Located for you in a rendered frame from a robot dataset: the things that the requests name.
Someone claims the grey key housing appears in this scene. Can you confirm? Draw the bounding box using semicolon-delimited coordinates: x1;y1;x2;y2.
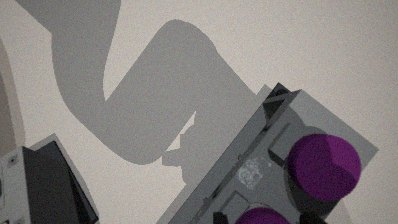
0;140;99;224

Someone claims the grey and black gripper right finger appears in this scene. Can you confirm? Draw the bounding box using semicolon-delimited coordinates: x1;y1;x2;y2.
299;212;327;224

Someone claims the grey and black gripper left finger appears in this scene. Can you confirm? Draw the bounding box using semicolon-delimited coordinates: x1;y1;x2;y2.
213;212;229;224

